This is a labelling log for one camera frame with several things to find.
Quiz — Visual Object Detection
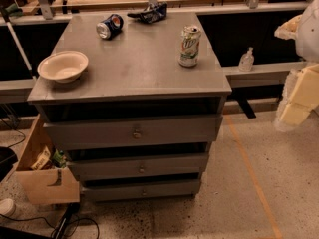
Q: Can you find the dark blue chip bag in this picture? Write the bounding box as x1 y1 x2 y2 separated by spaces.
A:
127 2 167 24

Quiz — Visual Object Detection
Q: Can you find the blue pepsi can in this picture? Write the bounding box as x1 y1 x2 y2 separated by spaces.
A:
96 14 124 40

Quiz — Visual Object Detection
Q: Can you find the white shoe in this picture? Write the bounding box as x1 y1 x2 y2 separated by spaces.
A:
0 198 16 216

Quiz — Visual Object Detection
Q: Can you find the open cardboard box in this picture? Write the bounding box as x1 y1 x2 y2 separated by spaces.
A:
16 116 80 205

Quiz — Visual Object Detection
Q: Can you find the white stick with handle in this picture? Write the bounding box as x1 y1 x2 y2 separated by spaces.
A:
0 5 37 81

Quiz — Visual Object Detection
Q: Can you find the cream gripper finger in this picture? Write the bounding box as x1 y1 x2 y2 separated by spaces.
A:
274 64 319 131
274 15 301 40

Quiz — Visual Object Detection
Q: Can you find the grey drawer cabinet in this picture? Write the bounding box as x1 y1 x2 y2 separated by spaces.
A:
28 13 231 201

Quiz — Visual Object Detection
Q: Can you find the green white 7up can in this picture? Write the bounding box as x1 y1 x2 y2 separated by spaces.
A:
178 25 201 68

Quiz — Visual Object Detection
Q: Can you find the clear sanitizer bottle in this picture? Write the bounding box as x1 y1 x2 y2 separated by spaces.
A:
238 47 254 72

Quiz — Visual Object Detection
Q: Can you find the black floor cable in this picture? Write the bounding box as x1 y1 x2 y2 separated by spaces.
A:
0 213 101 239

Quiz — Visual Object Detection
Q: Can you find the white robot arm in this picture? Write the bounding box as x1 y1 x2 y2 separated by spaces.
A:
274 0 319 131

